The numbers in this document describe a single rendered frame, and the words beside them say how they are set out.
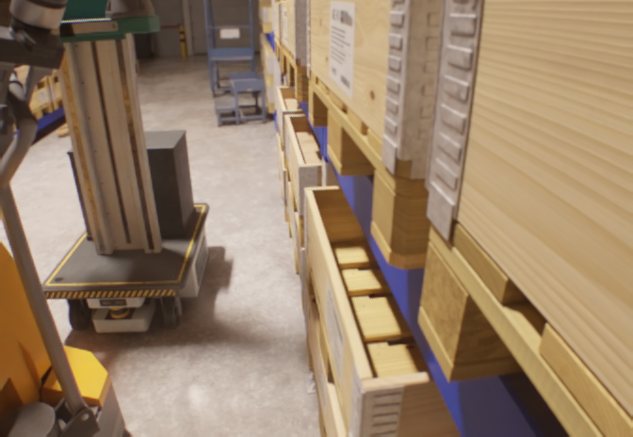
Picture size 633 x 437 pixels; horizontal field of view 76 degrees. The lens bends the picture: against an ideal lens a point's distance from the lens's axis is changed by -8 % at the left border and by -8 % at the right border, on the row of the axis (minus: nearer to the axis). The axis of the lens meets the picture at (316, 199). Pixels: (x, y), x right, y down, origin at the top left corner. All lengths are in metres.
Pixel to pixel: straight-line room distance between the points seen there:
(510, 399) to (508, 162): 0.23
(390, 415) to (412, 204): 0.38
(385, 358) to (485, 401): 0.57
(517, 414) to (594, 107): 0.28
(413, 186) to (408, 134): 0.06
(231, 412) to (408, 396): 1.27
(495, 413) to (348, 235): 1.05
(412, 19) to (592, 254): 0.30
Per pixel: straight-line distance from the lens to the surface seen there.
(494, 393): 0.46
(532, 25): 0.28
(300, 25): 1.47
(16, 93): 1.03
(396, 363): 1.03
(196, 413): 1.96
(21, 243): 1.22
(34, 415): 1.54
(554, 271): 0.26
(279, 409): 1.92
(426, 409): 0.78
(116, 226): 2.42
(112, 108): 2.20
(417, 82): 0.47
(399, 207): 0.52
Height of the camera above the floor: 1.48
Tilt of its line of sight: 24 degrees down
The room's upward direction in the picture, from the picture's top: straight up
